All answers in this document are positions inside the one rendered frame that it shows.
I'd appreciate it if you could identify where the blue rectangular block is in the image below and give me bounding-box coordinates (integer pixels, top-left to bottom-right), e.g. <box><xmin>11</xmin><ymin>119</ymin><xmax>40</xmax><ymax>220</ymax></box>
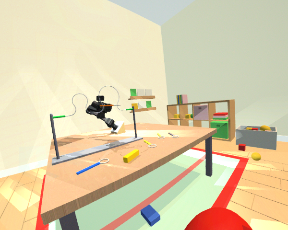
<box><xmin>141</xmin><ymin>205</ymin><xmax>161</xmax><ymax>226</ymax></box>

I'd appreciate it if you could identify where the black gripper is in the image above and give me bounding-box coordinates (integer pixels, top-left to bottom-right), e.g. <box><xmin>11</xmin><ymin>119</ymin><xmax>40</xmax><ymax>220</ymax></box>
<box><xmin>96</xmin><ymin>95</ymin><xmax>105</xmax><ymax>119</ymax></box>

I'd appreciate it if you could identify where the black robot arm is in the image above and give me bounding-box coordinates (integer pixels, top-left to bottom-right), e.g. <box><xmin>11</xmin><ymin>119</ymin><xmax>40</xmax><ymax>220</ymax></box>
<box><xmin>85</xmin><ymin>101</ymin><xmax>118</xmax><ymax>130</ymax></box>

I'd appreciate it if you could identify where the yellow rectangular bar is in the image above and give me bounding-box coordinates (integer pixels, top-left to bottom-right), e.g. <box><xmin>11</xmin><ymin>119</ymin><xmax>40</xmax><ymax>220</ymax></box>
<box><xmin>123</xmin><ymin>149</ymin><xmax>139</xmax><ymax>163</ymax></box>

